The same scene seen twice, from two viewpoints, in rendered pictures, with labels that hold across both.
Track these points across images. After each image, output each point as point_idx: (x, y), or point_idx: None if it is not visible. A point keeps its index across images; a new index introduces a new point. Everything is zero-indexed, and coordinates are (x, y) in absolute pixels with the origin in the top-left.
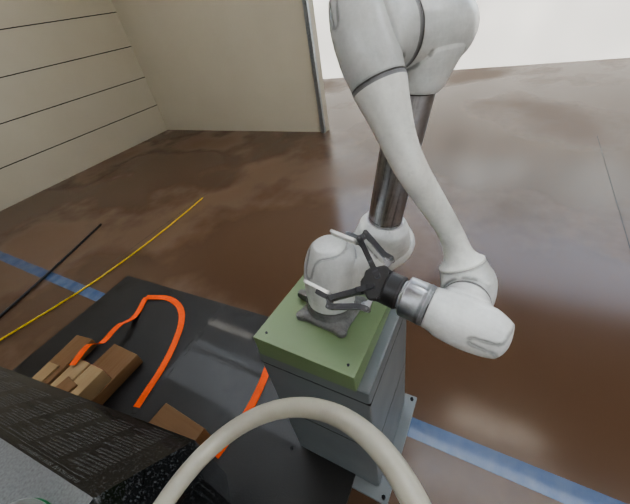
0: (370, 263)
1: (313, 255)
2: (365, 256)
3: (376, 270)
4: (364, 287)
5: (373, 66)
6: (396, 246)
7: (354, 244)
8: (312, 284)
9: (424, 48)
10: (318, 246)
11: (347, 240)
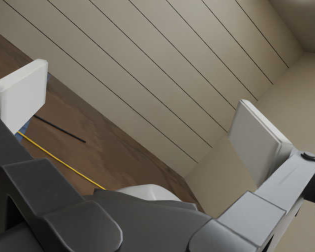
0: (257, 201)
1: (134, 187)
2: (264, 185)
3: (250, 241)
4: (55, 198)
5: None
6: None
7: (256, 182)
8: (29, 67)
9: None
10: (162, 193)
11: (252, 150)
